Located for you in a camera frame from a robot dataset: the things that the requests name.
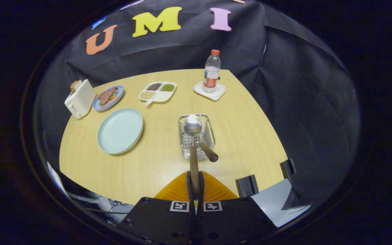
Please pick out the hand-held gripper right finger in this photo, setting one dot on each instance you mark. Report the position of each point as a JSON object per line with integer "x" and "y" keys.
{"x": 230, "y": 221}

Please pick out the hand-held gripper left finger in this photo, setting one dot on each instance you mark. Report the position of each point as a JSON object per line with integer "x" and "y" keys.
{"x": 162, "y": 221}

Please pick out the black table clamp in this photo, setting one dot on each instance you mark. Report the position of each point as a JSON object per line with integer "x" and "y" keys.
{"x": 247, "y": 186}
{"x": 288, "y": 168}

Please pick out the pale green round plate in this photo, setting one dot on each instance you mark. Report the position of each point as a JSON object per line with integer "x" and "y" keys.
{"x": 119, "y": 131}

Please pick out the white divided bean dish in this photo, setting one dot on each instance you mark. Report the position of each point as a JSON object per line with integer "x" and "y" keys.
{"x": 162, "y": 97}

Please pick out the white square coaster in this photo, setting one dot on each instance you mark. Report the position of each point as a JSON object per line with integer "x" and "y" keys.
{"x": 218, "y": 93}

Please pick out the blue food plate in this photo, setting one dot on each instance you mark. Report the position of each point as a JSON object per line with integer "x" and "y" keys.
{"x": 114, "y": 101}

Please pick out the brown steak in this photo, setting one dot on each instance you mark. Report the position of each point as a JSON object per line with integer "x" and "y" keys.
{"x": 107, "y": 95}

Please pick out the white toaster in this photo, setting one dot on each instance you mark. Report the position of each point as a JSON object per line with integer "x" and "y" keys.
{"x": 80, "y": 100}

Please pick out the clear bottle with red cap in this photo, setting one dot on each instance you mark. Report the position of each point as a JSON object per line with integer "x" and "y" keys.
{"x": 211, "y": 76}

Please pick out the brown bread slice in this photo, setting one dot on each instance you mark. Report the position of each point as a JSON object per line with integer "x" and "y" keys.
{"x": 75, "y": 85}

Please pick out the black backdrop cloth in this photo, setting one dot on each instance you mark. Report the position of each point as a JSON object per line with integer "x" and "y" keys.
{"x": 182, "y": 51}

